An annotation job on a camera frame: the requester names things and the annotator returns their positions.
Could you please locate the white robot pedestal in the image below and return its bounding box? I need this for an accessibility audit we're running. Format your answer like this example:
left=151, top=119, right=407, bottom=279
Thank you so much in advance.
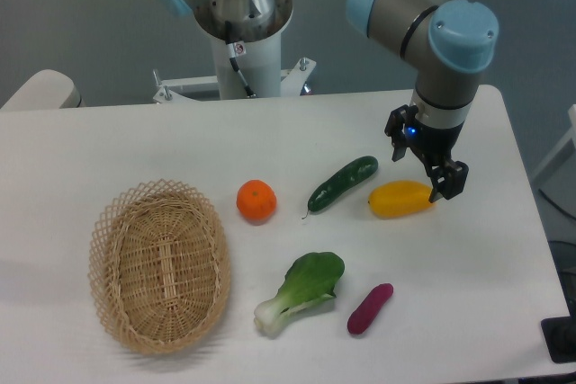
left=153, top=0, right=316, bottom=103

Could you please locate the purple sweet potato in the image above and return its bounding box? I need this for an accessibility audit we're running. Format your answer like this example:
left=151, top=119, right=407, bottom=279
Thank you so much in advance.
left=346, top=283, right=394, bottom=335

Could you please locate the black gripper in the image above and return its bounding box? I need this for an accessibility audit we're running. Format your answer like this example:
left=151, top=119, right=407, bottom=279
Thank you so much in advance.
left=384, top=103, right=469, bottom=202

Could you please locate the white chair back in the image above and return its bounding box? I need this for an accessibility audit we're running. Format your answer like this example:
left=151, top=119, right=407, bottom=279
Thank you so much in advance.
left=1, top=69, right=86, bottom=112

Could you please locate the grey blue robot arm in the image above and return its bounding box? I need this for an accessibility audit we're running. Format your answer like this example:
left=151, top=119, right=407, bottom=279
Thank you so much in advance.
left=160, top=0, right=499, bottom=201

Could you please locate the green cucumber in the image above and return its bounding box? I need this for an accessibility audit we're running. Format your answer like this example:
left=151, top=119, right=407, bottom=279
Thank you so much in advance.
left=302, top=156, right=379, bottom=219

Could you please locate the yellow bell pepper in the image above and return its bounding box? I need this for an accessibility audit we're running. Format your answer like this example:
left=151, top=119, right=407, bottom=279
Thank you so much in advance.
left=368, top=180, right=434, bottom=219

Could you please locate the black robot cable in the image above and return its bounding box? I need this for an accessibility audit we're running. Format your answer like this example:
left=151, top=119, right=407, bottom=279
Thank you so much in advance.
left=223, top=20, right=257, bottom=99

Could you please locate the green bok choy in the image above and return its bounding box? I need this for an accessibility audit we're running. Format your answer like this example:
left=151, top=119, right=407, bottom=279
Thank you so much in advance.
left=254, top=252, right=345, bottom=337

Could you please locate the black device at edge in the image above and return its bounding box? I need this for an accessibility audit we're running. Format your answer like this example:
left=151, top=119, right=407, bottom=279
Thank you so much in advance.
left=541, top=317, right=575, bottom=363

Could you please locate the white frame at right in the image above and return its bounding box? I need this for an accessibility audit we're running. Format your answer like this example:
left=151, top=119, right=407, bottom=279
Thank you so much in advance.
left=530, top=105, right=575, bottom=187

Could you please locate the woven wicker basket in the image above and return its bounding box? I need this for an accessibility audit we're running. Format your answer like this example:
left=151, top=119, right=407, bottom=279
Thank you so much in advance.
left=88, top=179, right=231, bottom=355

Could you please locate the orange mandarin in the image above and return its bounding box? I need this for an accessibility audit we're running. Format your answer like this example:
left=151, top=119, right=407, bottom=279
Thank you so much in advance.
left=236, top=179, right=277, bottom=223

